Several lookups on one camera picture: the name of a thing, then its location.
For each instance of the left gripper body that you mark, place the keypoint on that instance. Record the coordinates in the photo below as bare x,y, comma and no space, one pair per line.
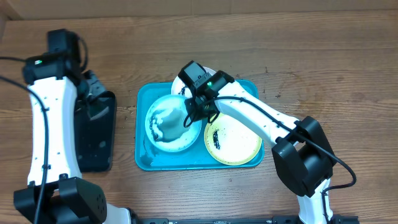
92,89

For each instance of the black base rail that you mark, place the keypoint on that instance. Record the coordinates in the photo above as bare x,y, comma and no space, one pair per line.
284,219

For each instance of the white plate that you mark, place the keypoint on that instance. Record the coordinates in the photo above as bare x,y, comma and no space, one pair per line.
179,88

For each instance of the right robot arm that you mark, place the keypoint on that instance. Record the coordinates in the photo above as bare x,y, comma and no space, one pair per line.
302,155

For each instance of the light blue plate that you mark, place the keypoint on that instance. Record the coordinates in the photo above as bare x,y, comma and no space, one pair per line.
168,126

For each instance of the black rectangular water tray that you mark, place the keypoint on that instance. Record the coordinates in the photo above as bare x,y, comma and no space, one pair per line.
94,125

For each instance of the yellow-green plate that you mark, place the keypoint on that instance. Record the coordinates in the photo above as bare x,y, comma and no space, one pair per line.
230,142

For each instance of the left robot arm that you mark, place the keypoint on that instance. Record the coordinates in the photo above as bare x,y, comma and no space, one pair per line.
73,132

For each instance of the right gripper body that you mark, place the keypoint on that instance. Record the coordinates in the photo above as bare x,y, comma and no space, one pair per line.
201,110

